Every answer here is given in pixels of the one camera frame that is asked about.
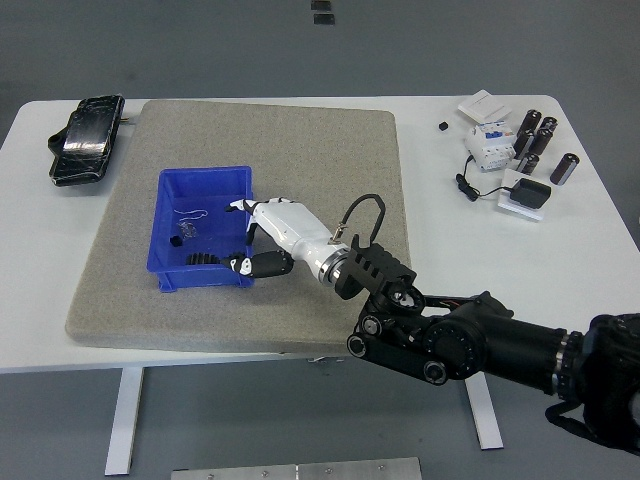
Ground white table leg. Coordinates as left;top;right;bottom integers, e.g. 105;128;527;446
465;378;504;450
103;367;146;476

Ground white right table leg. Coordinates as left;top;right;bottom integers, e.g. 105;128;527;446
465;378;504;450

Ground blue plastic box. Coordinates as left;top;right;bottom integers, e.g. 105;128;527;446
146;166;257;291

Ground white switch plate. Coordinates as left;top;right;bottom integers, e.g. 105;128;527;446
457;89;512;123

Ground white left table leg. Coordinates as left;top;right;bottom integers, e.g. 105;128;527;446
103;367;146;476

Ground black adapter cord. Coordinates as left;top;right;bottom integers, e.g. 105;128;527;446
454;154;515;203

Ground white circuit breaker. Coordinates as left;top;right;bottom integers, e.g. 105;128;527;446
464;119;516;174

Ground silver metal plate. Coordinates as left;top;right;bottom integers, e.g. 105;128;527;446
171;457;423;480

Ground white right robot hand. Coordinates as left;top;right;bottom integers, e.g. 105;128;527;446
222;196;349;279

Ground black power adapter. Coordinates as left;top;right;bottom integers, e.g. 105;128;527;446
509;178;552;210

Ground black foil-wrapped pack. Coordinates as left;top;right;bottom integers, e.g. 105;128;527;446
47;93;126;189

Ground white flat plate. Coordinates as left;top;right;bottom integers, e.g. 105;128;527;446
495;168;546;222

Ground grey-brown mat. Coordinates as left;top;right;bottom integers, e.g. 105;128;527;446
64;99;414;358

